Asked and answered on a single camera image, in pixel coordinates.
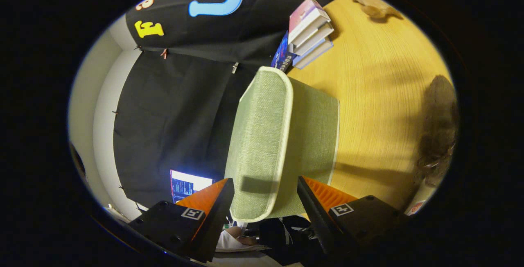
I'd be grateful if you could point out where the light blue book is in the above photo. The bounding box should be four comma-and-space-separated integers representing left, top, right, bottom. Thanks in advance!
294, 38, 334, 70

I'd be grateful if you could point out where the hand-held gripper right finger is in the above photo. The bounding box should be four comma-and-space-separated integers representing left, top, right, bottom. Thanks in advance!
297, 176, 410, 259

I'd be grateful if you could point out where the pink cover book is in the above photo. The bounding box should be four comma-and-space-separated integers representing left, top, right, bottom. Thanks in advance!
288, 0, 331, 45

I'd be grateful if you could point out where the brown plush toy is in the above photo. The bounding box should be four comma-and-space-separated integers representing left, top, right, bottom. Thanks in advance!
347, 0, 404, 19

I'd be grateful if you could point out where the white book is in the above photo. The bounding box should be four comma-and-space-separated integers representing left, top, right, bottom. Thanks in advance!
291, 22, 335, 57

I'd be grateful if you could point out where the black backdrop cloth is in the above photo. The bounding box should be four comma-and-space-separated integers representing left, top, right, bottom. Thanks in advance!
113, 0, 352, 208

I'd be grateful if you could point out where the brown fuzzy shoe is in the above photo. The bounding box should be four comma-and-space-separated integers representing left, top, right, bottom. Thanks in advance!
417, 75, 458, 217

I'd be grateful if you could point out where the computer monitor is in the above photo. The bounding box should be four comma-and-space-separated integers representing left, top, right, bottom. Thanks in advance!
170, 170, 214, 204

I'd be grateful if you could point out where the green fabric storage box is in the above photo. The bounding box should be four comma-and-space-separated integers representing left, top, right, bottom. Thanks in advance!
224, 66, 340, 222

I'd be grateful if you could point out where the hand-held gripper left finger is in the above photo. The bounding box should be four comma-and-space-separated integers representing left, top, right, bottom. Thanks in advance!
128, 178, 235, 263

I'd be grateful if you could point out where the dark blue book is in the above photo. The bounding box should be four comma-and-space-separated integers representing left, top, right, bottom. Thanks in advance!
271, 31, 297, 73

